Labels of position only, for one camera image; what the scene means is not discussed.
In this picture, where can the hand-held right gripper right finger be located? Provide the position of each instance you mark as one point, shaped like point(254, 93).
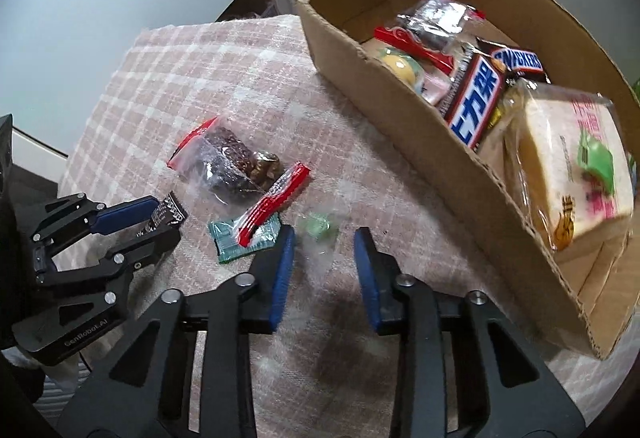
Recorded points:
point(367, 278)

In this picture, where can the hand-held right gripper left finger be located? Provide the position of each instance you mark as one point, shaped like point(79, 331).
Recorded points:
point(282, 268)

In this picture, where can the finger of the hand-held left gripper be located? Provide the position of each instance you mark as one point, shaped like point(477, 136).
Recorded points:
point(125, 218)
point(150, 245)

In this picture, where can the black snack wrapper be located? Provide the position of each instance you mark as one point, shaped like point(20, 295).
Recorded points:
point(167, 213)

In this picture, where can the light green candy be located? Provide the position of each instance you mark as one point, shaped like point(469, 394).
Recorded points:
point(317, 225)

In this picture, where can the cardboard box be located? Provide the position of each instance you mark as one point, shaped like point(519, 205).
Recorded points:
point(400, 143)

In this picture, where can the chocolate bar blue-white label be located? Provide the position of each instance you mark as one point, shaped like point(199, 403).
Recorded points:
point(475, 108)

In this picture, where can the pink candy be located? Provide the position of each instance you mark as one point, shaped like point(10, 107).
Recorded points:
point(435, 88)

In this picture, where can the yellow jelly ball packet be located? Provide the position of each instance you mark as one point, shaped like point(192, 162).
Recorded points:
point(397, 65)

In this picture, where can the brown chocolate bar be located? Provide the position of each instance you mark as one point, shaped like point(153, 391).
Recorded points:
point(517, 60)

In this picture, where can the clear red-edged snack packet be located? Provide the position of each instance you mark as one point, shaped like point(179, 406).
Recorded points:
point(435, 20)

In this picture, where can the teal snack packet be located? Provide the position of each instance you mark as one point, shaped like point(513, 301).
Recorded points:
point(227, 238)

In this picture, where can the red candy stick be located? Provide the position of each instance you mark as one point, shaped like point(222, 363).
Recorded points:
point(275, 198)

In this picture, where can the clear bag with brownie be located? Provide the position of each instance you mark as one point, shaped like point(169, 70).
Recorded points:
point(225, 163)

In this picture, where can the packaged bread slice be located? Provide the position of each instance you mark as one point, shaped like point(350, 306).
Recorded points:
point(550, 178)

